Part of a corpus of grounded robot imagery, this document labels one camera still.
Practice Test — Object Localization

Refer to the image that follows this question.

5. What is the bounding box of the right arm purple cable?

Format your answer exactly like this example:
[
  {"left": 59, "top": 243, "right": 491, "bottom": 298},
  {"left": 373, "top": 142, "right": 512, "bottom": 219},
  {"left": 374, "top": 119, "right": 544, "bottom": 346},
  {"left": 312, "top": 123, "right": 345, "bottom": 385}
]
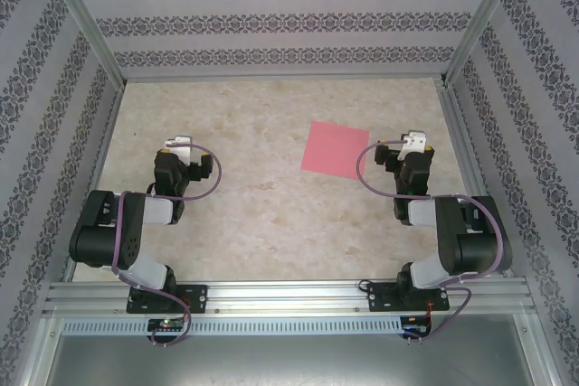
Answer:
[{"left": 356, "top": 140, "right": 507, "bottom": 346}]

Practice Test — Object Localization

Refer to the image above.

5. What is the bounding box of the grey sheet metal tray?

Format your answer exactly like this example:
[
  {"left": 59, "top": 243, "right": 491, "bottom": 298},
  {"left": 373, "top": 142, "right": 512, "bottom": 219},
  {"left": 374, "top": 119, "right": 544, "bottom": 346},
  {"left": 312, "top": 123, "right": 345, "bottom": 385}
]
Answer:
[{"left": 40, "top": 315, "right": 557, "bottom": 386}]

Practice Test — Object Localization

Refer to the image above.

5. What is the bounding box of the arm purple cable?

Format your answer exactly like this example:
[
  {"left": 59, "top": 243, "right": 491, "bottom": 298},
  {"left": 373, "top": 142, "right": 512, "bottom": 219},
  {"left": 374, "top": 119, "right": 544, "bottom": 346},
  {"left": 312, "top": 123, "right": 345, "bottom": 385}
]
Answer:
[
  {"left": 356, "top": 140, "right": 507, "bottom": 346},
  {"left": 110, "top": 144, "right": 223, "bottom": 350}
]

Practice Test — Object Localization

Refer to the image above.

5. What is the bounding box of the aluminium mounting rail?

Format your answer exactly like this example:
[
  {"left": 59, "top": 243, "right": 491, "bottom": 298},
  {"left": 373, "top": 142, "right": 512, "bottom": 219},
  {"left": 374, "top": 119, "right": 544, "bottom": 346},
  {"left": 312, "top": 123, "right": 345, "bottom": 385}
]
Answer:
[{"left": 43, "top": 279, "right": 537, "bottom": 317}]

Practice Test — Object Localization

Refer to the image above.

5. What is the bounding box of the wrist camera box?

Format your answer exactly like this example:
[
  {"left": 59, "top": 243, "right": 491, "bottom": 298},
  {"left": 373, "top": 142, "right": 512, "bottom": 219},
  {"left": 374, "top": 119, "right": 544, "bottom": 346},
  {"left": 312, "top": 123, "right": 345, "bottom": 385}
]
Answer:
[
  {"left": 400, "top": 130, "right": 429, "bottom": 155},
  {"left": 163, "top": 134, "right": 195, "bottom": 165}
]

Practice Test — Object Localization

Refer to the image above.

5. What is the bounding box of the aluminium back frame bar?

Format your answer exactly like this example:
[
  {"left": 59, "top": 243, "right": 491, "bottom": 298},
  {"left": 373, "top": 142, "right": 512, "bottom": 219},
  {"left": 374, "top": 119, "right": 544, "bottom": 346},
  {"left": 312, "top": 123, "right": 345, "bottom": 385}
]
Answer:
[{"left": 121, "top": 72, "right": 447, "bottom": 83}]

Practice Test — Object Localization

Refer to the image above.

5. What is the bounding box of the aluminium frame leg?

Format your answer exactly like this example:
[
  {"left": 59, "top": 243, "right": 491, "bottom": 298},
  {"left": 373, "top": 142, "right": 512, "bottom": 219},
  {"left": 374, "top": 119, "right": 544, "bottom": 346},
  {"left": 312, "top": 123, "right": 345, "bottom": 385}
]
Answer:
[
  {"left": 17, "top": 313, "right": 62, "bottom": 386},
  {"left": 519, "top": 313, "right": 565, "bottom": 386}
]

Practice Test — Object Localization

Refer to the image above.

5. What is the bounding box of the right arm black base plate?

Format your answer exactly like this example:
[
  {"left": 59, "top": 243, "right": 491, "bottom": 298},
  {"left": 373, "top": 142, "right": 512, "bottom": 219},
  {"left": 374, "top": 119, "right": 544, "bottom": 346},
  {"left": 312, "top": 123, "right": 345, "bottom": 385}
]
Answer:
[{"left": 366, "top": 280, "right": 451, "bottom": 314}]

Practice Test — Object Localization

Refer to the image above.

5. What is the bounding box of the aluminium side rail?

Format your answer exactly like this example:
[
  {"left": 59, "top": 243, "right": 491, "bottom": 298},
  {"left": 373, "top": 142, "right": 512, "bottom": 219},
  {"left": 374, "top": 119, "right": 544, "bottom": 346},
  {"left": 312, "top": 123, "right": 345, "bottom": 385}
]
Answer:
[
  {"left": 434, "top": 77, "right": 517, "bottom": 278},
  {"left": 62, "top": 82, "right": 127, "bottom": 282}
]

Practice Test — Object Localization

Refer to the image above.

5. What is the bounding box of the aluminium frame post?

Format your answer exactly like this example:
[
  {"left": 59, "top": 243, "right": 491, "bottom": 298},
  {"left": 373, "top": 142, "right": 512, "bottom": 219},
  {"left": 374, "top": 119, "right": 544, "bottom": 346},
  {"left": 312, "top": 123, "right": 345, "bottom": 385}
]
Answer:
[
  {"left": 441, "top": 0, "right": 529, "bottom": 85},
  {"left": 38, "top": 0, "right": 127, "bottom": 85}
]

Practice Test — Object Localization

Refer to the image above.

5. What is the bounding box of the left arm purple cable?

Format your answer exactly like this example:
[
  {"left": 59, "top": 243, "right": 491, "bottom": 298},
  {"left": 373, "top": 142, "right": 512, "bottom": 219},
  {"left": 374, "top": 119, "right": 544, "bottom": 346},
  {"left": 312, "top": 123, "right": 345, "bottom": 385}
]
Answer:
[{"left": 110, "top": 144, "right": 223, "bottom": 350}]

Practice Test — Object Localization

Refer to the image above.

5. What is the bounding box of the slotted grey cable duct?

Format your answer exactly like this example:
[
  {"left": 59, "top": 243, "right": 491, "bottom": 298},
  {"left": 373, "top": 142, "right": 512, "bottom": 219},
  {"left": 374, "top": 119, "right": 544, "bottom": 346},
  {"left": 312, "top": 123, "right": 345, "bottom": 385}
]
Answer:
[{"left": 61, "top": 315, "right": 403, "bottom": 337}]

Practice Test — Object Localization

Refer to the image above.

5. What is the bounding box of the pink paper sheet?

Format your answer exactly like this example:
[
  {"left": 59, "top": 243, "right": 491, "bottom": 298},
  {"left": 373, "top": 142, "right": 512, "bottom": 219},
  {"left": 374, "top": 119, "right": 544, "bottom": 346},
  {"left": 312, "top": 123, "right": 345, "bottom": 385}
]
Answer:
[{"left": 300, "top": 121, "right": 370, "bottom": 180}]

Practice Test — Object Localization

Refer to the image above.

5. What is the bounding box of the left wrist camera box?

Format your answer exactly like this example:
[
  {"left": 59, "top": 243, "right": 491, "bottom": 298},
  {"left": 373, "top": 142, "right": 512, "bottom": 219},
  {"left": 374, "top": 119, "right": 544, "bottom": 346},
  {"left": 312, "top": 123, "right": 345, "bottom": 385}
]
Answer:
[{"left": 163, "top": 134, "right": 195, "bottom": 165}]

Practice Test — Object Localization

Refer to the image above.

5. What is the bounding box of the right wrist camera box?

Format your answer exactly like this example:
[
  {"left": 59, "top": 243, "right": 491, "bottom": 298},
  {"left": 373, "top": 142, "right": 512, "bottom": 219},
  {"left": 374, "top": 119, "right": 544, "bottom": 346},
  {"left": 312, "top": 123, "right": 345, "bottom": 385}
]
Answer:
[{"left": 400, "top": 130, "right": 429, "bottom": 155}]

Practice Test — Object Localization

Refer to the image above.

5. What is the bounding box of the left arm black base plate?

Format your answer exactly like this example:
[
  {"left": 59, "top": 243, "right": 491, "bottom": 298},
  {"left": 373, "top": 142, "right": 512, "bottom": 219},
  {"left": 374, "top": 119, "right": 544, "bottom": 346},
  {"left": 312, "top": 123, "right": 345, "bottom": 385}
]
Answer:
[{"left": 126, "top": 284, "right": 209, "bottom": 315}]

